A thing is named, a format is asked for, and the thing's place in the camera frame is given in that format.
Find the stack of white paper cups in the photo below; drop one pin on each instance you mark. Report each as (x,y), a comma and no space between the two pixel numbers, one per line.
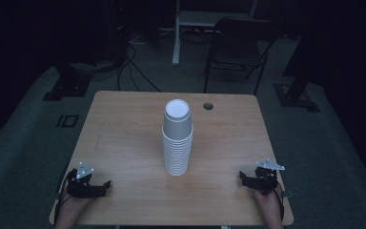
(177,149)

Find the person's right hand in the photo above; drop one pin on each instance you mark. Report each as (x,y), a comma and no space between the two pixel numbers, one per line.
(267,203)

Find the black stand with base plate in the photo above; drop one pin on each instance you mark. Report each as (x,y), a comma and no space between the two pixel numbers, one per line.
(68,86)
(295,92)

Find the white desk frame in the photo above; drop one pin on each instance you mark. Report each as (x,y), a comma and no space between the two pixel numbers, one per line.
(184,19)

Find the person's left hand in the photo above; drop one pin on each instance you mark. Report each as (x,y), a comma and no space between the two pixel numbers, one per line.
(73,208)

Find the grey tape piece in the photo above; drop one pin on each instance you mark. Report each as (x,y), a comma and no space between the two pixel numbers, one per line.
(288,193)

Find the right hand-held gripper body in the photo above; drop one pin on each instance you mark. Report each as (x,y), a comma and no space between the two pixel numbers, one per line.
(265,178)

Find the black folding chair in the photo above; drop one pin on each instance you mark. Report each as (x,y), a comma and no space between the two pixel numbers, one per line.
(239,47)

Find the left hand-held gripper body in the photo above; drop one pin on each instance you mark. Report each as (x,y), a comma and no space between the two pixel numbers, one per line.
(83,186)

